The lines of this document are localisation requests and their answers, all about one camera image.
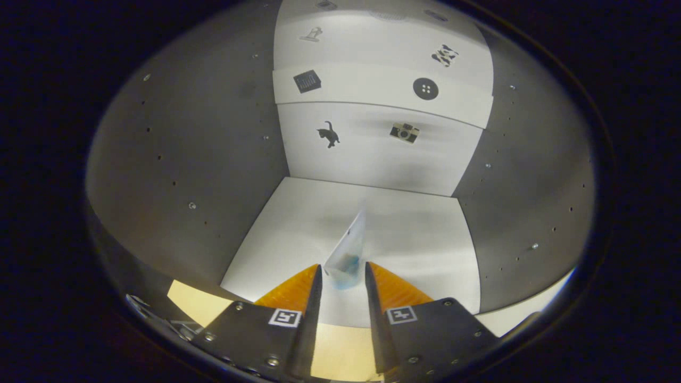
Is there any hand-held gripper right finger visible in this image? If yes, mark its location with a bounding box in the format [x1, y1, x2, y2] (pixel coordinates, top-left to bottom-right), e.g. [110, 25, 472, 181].
[364, 261, 501, 382]

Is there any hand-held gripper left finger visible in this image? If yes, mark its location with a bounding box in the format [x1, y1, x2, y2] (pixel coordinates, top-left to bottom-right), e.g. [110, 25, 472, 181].
[192, 264, 323, 381]

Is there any small white pointed packet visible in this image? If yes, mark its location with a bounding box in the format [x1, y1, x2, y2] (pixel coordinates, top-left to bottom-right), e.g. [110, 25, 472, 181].
[323, 209, 368, 290]

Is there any light grey cabinet shelf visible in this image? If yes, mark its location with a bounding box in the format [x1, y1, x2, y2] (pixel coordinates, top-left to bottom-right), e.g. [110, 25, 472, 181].
[220, 177, 482, 328]

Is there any grey cabinet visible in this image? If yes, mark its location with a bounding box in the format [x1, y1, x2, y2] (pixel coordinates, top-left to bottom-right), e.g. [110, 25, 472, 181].
[85, 0, 596, 328]

